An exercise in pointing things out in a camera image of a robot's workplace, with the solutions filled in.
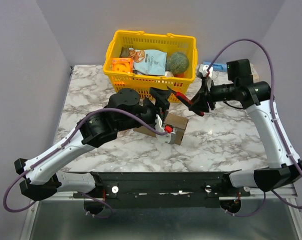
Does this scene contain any green netted melon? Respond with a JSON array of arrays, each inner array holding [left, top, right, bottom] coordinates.
[[166, 51, 189, 75]]

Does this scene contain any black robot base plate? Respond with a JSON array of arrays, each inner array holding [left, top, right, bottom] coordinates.
[[88, 171, 250, 209]]

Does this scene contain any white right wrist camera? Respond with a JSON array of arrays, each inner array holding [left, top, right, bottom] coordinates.
[[196, 64, 213, 88]]

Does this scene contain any light blue cassava chips bag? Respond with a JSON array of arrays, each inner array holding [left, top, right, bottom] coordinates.
[[129, 48, 167, 76]]

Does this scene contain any orange snack box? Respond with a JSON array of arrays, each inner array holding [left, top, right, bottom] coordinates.
[[111, 57, 133, 74]]

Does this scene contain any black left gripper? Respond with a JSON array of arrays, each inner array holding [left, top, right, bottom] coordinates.
[[117, 87, 172, 133]]

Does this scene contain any orange fruit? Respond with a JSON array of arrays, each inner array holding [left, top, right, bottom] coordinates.
[[174, 73, 185, 78]]

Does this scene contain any brown cardboard express box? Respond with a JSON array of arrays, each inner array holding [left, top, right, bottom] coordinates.
[[133, 113, 188, 146]]

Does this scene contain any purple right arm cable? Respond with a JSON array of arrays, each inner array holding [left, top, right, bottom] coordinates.
[[208, 38, 302, 217]]

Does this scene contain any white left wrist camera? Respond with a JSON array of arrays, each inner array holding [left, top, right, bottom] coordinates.
[[154, 114, 176, 145]]

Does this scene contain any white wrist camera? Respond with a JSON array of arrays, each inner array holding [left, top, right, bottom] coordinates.
[[196, 64, 213, 88], [154, 114, 176, 145]]

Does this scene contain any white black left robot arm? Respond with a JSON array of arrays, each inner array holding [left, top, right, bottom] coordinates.
[[14, 87, 172, 201]]

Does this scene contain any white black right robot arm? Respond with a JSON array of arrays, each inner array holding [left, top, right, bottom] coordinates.
[[189, 59, 302, 196]]

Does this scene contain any aluminium frame rail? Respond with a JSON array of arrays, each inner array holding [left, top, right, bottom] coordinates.
[[20, 185, 302, 240]]

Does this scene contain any red black utility knife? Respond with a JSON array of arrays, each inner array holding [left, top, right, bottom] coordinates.
[[167, 86, 204, 117]]

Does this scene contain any white cup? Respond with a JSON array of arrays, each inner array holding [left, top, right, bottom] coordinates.
[[165, 71, 174, 78]]

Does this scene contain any blue flat package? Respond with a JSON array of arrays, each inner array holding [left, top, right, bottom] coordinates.
[[209, 62, 227, 73]]

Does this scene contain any yellow plastic shopping basket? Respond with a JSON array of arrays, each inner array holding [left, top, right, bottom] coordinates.
[[102, 29, 197, 104]]

